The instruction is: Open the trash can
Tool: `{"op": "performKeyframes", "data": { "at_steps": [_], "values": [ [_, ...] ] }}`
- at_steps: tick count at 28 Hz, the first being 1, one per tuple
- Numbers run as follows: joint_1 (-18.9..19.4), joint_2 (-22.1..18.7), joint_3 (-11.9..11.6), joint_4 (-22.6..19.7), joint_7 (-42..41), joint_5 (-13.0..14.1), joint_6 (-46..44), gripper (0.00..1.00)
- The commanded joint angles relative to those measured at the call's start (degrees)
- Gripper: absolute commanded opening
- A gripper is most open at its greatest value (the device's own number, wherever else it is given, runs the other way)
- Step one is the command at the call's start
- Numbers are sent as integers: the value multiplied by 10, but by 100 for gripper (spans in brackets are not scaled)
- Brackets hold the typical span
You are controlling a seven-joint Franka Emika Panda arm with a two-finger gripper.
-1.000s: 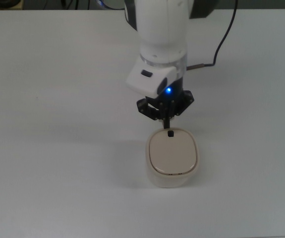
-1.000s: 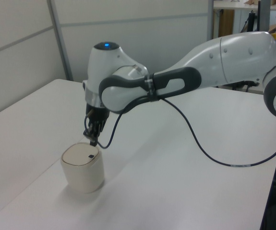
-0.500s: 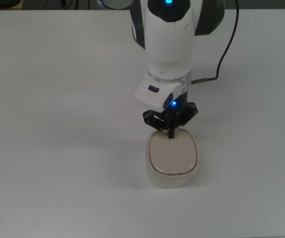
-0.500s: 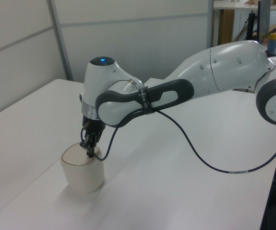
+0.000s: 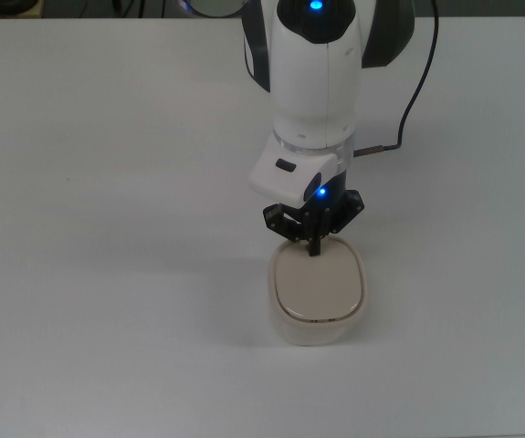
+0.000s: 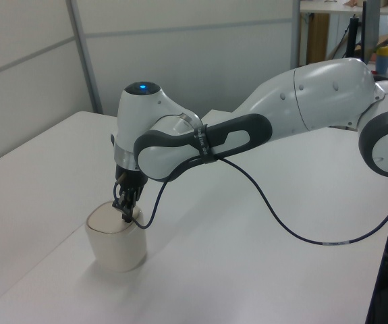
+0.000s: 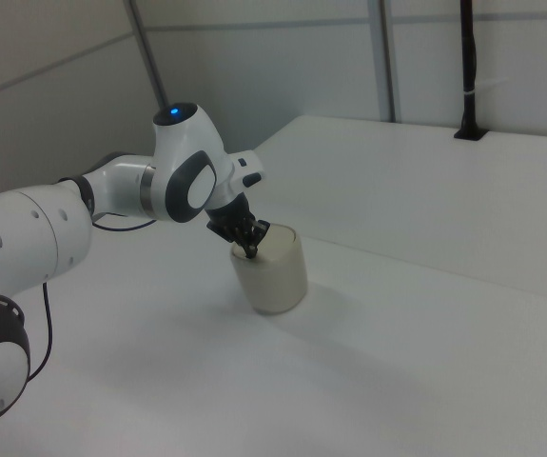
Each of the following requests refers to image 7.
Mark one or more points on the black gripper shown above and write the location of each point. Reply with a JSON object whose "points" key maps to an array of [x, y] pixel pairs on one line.
{"points": [[228, 216]]}

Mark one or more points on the small white trash can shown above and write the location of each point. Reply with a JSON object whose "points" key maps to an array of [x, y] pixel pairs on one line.
{"points": [[278, 276]]}

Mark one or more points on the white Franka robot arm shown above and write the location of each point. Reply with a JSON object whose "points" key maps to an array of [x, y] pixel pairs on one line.
{"points": [[25, 233]]}

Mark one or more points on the black pole with base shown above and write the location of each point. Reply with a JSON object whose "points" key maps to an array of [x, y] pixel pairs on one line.
{"points": [[468, 57]]}

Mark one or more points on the silver partition post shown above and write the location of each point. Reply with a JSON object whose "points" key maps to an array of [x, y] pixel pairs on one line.
{"points": [[149, 52], [388, 57]]}

